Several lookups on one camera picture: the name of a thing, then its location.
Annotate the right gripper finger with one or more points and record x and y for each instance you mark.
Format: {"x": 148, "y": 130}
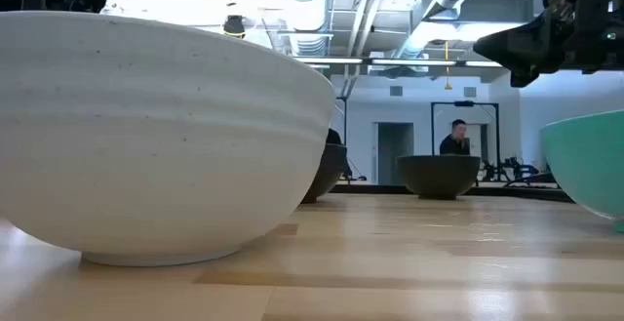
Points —
{"x": 524, "y": 78}
{"x": 517, "y": 45}

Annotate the light teal bowl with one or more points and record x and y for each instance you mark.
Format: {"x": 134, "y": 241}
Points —
{"x": 590, "y": 165}

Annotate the blue bowl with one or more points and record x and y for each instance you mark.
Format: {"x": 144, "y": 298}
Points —
{"x": 439, "y": 174}

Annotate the white ceramic bowl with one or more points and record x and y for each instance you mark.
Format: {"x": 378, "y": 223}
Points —
{"x": 146, "y": 140}

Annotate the black background robot arm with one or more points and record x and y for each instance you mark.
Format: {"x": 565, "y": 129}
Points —
{"x": 517, "y": 169}

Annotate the ceiling strip light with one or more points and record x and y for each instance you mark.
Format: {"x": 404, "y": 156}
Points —
{"x": 329, "y": 60}
{"x": 482, "y": 63}
{"x": 414, "y": 62}

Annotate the person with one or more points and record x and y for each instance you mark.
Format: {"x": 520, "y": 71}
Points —
{"x": 334, "y": 137}
{"x": 453, "y": 145}

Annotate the grey door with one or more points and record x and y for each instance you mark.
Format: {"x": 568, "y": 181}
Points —
{"x": 395, "y": 152}

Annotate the black yellow ceiling device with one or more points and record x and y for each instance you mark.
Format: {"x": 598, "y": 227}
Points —
{"x": 234, "y": 26}

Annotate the dark grey bowl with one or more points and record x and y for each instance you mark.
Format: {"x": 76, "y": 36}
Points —
{"x": 329, "y": 170}

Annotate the wall air vent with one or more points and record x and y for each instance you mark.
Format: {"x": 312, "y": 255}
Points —
{"x": 469, "y": 92}
{"x": 396, "y": 91}

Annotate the black metal frame rig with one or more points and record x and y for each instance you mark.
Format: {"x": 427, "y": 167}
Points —
{"x": 432, "y": 131}

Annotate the black aluminium table frame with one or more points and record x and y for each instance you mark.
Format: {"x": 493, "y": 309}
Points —
{"x": 380, "y": 189}

